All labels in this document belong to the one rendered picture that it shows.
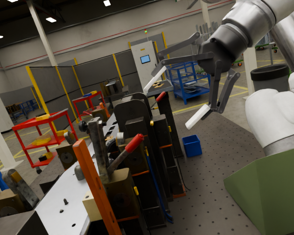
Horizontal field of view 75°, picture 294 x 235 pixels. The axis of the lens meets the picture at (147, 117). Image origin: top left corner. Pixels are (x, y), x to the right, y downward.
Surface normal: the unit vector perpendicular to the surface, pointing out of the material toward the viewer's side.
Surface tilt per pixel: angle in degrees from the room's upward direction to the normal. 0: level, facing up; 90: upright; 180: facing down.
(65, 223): 0
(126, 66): 90
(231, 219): 0
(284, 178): 90
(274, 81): 93
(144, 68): 90
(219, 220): 0
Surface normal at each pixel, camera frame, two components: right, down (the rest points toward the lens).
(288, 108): -0.40, -0.32
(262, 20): 0.12, 0.40
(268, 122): -0.70, -0.15
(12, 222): -0.27, -0.93
